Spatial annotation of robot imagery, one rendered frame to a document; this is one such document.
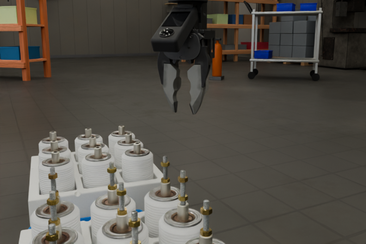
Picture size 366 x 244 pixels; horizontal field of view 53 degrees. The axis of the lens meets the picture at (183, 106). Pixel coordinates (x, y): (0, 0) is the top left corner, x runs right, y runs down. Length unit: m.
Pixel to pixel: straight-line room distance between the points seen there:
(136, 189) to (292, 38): 7.56
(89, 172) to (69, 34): 10.27
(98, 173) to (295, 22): 7.57
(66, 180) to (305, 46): 7.40
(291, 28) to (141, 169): 7.55
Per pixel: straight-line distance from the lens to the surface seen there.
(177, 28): 0.61
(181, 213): 0.74
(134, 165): 1.11
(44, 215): 0.81
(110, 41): 11.56
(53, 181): 0.80
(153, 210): 0.83
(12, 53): 5.66
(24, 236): 0.90
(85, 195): 1.08
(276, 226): 1.28
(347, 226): 1.35
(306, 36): 8.18
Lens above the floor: 0.60
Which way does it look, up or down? 11 degrees down
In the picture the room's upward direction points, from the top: straight up
